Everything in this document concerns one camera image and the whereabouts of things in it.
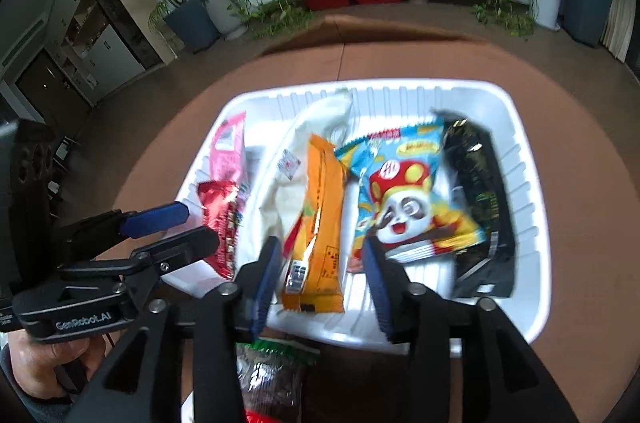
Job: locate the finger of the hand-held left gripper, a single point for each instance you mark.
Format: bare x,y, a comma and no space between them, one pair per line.
185,245
155,215

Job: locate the orange snack packet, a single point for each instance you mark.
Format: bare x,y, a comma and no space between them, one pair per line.
320,213

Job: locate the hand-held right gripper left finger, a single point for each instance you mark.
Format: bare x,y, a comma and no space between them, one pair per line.
265,283

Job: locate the white snack packet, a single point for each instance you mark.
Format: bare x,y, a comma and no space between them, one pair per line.
280,198

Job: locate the green-edged dark snack packet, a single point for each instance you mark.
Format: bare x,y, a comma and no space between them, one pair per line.
272,383

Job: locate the cartoon panda snack packet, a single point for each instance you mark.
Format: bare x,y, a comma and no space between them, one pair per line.
400,183

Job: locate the dark red snack packet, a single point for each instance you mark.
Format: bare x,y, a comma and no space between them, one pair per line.
220,223

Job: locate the beige curtain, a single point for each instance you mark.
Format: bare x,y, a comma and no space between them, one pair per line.
622,23

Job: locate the small plant grey-white pot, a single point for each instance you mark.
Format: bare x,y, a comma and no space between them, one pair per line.
225,10

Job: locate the white plastic tray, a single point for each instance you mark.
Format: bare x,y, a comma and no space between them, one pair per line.
520,203

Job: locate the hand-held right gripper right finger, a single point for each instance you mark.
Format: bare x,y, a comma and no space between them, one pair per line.
382,288

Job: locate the white wall cupboard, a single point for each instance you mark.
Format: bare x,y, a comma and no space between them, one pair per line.
80,33

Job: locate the person's left hand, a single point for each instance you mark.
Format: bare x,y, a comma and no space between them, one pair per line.
45,358

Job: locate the pink snack packet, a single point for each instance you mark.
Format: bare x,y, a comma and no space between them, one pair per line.
227,148

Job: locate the black snack packet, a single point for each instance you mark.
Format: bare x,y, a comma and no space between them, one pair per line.
480,183

